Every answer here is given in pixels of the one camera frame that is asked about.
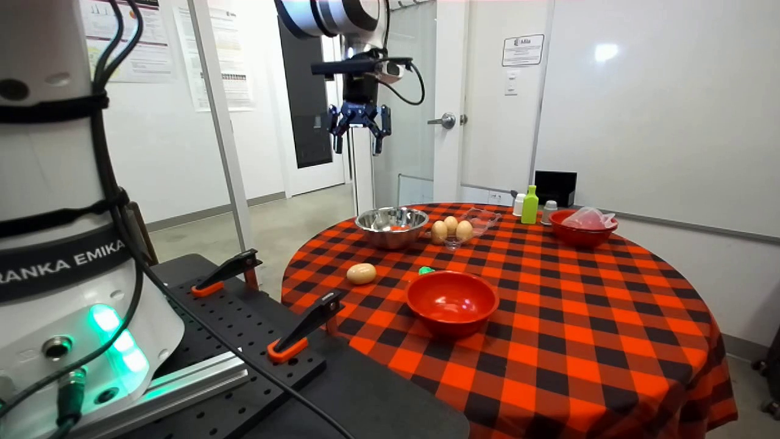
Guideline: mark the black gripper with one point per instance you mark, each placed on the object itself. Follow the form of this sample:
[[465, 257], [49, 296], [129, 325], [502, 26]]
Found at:
[[359, 96]]

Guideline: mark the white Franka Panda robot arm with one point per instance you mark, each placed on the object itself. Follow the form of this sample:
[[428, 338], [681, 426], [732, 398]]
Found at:
[[49, 163]]

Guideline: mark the stainless steel bowl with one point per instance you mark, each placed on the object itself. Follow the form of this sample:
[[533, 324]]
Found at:
[[392, 235]]

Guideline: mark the empty red bowl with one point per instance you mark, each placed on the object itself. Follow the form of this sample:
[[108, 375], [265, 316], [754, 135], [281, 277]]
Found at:
[[453, 309]]

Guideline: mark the red bowl with plastic bag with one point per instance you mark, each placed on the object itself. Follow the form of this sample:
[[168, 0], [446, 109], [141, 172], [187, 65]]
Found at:
[[581, 235]]

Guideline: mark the beige egg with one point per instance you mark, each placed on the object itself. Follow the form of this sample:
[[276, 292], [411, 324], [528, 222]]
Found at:
[[439, 233], [450, 222], [465, 233]]

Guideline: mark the white door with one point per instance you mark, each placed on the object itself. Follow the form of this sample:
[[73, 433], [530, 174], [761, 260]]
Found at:
[[489, 137]]

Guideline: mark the white metal pole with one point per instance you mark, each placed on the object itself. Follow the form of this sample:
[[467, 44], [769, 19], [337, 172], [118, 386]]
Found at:
[[224, 124]]

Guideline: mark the brown egg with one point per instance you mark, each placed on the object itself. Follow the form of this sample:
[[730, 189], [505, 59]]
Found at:
[[363, 275]]

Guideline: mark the small green object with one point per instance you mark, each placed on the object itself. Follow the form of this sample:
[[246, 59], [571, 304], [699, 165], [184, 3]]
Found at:
[[426, 270]]

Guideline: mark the clear plastic egg carton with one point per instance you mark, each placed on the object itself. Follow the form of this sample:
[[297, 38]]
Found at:
[[483, 220]]

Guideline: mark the small white door notice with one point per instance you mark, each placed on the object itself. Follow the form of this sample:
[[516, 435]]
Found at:
[[510, 85]]

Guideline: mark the small white bottle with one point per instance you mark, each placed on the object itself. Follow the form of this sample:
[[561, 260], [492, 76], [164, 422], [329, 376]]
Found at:
[[517, 207]]

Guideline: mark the white door sign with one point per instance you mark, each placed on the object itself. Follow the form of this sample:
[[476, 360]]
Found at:
[[522, 49]]

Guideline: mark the green bottle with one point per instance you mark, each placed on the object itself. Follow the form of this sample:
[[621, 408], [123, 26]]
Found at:
[[530, 209]]

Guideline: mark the black orange spring clamp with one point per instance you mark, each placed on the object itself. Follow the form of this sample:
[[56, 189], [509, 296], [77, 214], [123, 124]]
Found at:
[[229, 272], [305, 325]]

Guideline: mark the small white jar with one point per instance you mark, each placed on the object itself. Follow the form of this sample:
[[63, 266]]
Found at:
[[550, 210]]

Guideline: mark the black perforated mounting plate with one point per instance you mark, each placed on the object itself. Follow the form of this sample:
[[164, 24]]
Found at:
[[246, 332]]

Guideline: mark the clear plastic bag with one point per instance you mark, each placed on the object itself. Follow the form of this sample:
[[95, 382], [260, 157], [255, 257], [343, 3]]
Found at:
[[586, 217]]

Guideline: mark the red black plaid tablecloth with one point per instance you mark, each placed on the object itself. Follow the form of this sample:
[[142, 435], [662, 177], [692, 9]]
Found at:
[[569, 343]]

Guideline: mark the large whiteboard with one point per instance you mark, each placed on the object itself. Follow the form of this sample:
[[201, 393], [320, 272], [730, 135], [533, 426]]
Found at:
[[666, 105]]

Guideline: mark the black floor equipment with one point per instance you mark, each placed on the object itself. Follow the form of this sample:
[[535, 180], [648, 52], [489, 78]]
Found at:
[[771, 366]]

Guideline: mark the white vertical post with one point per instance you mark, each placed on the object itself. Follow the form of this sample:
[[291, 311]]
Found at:
[[363, 174]]

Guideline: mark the dark wall panel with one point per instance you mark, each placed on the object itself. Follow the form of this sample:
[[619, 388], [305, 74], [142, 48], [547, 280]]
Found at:
[[309, 105]]

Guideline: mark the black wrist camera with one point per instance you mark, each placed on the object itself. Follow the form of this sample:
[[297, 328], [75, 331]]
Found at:
[[358, 65]]

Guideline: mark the wall coat hook rack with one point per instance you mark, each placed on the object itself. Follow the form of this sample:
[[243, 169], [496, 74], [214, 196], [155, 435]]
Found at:
[[407, 3]]

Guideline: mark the white wall poster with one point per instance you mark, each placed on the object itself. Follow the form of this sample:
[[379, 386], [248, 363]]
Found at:
[[236, 58]]

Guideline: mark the wall poster with pictures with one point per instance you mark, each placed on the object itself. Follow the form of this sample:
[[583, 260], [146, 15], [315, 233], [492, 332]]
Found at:
[[149, 49]]

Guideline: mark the aluminium rail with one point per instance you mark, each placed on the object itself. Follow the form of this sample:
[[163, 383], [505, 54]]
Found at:
[[187, 382]]

